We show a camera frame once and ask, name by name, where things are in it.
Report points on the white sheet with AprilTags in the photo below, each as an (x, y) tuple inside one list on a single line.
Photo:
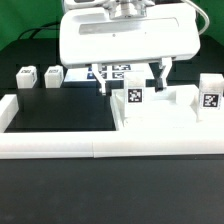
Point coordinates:
[(109, 73)]

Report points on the white U-shaped obstacle fence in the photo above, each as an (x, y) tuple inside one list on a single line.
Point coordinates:
[(203, 138)]

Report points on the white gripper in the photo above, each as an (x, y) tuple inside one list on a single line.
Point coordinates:
[(89, 36)]

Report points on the white square table top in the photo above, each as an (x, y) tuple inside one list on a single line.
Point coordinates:
[(174, 107)]

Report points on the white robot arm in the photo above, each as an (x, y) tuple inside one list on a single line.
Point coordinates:
[(119, 9)]

